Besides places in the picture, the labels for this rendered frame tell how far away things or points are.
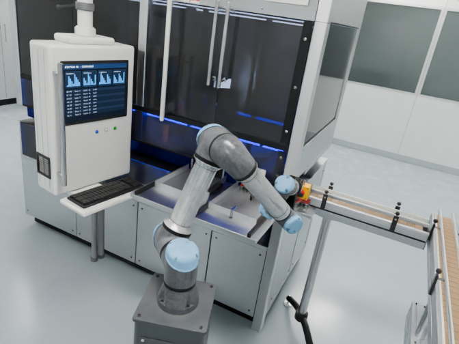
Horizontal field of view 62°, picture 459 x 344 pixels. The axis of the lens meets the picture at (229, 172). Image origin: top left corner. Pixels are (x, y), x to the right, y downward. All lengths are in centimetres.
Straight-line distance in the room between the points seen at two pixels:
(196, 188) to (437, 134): 547
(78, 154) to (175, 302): 104
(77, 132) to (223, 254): 108
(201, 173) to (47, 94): 93
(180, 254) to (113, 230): 152
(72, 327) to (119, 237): 65
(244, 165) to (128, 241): 166
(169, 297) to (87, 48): 123
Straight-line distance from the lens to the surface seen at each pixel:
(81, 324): 255
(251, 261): 229
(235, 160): 123
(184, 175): 223
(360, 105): 651
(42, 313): 265
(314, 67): 185
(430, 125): 651
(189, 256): 132
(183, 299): 141
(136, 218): 262
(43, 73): 198
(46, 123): 204
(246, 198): 206
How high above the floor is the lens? 178
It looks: 22 degrees down
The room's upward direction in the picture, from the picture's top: 8 degrees clockwise
